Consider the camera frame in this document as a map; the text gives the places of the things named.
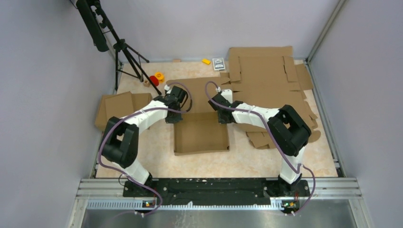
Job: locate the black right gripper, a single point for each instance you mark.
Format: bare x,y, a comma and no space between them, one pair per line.
221,121

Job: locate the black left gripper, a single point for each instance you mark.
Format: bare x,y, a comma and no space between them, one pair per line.
175,119

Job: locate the large cardboard box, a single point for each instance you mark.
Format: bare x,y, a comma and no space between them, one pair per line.
199,131

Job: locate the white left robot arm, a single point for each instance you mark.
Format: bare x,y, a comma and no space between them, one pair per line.
121,136

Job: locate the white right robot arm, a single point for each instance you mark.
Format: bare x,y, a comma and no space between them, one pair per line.
287,130

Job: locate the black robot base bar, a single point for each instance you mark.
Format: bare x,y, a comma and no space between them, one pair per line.
217,191

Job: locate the folded cardboard box at left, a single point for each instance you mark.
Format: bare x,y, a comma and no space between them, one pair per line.
119,105

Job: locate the yellow round toy block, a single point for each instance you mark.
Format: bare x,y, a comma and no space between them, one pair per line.
160,77

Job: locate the small wooden letter cube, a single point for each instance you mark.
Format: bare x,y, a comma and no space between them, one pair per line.
146,83

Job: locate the yellow rectangular block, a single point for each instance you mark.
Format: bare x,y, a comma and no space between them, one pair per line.
206,61

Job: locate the small printed card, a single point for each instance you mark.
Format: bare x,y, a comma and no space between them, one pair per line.
218,64

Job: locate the stack of flat cardboard blanks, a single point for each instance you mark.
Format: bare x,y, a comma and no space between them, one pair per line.
268,77

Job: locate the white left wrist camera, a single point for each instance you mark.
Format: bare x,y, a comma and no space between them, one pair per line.
167,89

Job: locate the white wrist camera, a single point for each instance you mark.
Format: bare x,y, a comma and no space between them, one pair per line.
226,93
167,89

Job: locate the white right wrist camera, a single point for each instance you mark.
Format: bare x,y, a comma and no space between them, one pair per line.
226,93

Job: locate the black camera tripod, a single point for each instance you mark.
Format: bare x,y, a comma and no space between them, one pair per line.
105,38

